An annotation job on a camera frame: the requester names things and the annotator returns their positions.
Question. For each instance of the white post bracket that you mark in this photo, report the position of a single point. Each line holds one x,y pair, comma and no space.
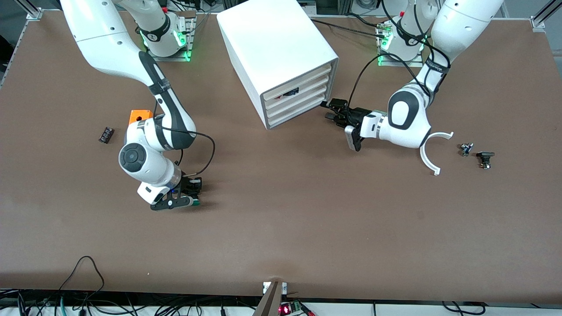
266,287

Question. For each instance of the green push button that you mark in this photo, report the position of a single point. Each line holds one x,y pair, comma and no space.
196,202

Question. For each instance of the small metal switch part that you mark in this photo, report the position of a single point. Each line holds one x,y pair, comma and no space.
466,149

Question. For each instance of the white drawer cabinet housing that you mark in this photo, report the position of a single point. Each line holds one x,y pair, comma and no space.
272,44

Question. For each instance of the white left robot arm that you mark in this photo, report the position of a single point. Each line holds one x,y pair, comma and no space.
408,118

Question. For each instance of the small black contact block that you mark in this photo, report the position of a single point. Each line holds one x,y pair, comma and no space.
106,134

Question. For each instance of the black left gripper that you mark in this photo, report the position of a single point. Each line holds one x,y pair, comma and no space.
356,116

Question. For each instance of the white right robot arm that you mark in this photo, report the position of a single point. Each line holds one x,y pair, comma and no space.
114,48

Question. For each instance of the circuit board with red LED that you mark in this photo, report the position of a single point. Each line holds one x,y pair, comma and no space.
290,308

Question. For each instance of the orange box with hole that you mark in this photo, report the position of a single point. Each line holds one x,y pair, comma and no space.
138,115

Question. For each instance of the black part inside drawer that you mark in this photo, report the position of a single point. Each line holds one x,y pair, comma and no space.
291,92

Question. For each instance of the white plastic drawer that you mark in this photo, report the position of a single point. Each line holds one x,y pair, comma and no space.
298,81
298,109
298,100
298,91

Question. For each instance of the grey camera post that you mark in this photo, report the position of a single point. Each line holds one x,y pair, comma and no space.
268,303

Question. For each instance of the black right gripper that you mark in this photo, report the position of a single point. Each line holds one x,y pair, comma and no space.
188,183

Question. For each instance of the small black switch part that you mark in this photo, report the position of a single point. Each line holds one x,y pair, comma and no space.
485,156

